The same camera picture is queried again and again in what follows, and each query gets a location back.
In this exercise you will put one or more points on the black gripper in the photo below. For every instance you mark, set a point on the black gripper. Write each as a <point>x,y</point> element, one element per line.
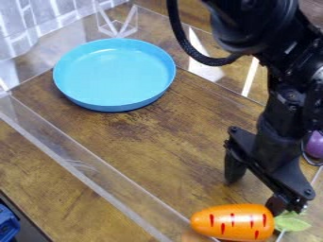
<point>271,156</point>

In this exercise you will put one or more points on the orange toy carrot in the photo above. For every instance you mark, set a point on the orange toy carrot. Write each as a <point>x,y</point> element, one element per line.
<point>244,222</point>

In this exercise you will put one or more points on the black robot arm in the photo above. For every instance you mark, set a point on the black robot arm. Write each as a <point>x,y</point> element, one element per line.
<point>271,30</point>

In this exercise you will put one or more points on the purple toy eggplant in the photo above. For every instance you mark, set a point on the purple toy eggplant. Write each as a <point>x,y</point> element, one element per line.
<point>313,147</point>

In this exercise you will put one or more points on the blue plastic plate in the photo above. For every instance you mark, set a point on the blue plastic plate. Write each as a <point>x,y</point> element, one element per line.
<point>115,75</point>

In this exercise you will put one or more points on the blue object at corner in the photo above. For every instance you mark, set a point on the blue object at corner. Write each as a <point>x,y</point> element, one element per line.
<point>9,225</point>

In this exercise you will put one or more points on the clear acrylic enclosure wall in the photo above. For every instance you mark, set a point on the clear acrylic enclosure wall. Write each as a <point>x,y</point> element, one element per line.
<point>121,176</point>

